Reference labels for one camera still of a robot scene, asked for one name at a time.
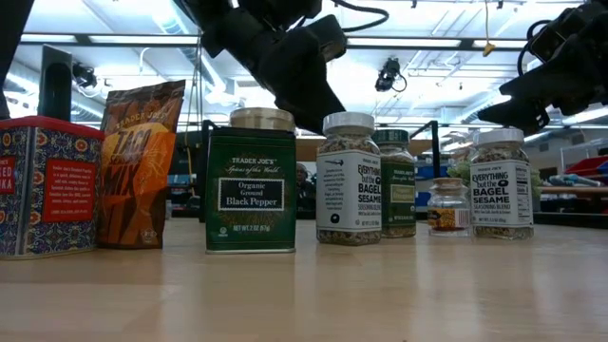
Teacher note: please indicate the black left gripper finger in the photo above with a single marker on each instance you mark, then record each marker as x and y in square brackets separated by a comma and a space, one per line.
[299, 71]
[311, 121]

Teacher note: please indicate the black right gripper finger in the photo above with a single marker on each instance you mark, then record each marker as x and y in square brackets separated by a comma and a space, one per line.
[546, 83]
[522, 116]

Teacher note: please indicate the tan lid spice jar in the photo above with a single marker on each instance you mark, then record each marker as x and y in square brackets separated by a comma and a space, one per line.
[261, 119]

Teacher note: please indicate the everything bagel seasoning jar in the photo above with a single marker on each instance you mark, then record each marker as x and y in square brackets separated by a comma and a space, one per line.
[349, 190]
[501, 190]

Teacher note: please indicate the green black pepper tin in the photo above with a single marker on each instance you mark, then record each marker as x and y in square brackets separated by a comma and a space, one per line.
[251, 190]

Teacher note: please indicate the green label spice jar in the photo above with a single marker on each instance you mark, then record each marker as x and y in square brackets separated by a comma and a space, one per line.
[400, 190]

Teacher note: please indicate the orange taco seasoning mix packet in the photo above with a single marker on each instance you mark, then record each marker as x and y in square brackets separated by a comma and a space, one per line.
[138, 166]

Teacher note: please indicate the smoked paprika tin red lid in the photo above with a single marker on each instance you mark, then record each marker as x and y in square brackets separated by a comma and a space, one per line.
[52, 190]

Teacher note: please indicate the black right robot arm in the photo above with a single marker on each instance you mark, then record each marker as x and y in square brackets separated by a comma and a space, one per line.
[597, 9]

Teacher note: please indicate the person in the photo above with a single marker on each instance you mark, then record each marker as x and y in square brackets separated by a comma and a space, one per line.
[305, 190]

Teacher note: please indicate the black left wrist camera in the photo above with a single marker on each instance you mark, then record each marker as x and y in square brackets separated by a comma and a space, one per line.
[330, 38]

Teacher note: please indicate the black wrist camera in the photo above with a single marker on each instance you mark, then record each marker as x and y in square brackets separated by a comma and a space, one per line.
[330, 38]
[556, 35]

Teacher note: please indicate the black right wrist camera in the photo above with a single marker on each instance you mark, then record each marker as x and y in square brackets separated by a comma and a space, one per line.
[556, 35]

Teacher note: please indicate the black overhead camera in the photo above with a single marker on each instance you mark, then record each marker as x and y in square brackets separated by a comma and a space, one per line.
[389, 73]

